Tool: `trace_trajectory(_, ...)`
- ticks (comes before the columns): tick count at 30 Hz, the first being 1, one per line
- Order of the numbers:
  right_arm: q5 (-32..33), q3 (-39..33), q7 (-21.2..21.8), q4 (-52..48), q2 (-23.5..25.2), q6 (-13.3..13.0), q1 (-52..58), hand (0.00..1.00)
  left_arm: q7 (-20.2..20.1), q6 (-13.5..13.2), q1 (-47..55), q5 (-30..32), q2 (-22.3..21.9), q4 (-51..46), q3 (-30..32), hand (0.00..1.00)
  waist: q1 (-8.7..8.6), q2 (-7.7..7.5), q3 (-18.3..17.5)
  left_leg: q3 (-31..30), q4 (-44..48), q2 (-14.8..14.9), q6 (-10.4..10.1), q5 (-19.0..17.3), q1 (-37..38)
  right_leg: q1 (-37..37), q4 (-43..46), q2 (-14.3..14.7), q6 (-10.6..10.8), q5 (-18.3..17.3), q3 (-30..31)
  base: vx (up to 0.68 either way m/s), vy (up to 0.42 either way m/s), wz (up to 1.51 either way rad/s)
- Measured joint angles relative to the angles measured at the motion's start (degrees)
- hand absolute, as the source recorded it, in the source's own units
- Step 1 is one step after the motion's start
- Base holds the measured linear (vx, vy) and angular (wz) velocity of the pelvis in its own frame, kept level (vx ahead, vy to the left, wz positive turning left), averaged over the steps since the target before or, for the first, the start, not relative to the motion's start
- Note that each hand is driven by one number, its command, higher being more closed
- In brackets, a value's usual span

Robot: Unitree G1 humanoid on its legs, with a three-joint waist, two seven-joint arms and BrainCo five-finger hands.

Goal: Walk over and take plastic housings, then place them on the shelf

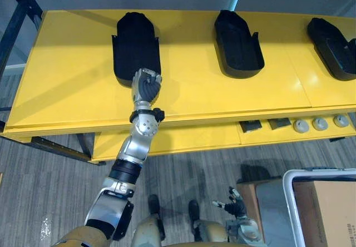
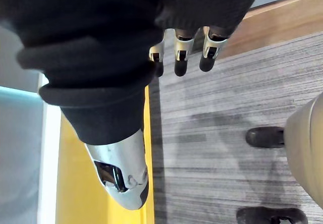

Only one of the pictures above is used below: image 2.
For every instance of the white shelf frame post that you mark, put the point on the white shelf frame post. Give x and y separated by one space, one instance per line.
48 153

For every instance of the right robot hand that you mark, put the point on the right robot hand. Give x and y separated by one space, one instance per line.
96 57

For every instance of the dark robot foot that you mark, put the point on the dark robot foot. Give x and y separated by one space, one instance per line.
271 216
266 137

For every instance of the yellow shelf board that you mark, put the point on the yellow shelf board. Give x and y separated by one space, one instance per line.
80 183

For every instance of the wooden baseboard strip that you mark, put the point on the wooden baseboard strip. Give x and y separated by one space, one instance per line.
280 22

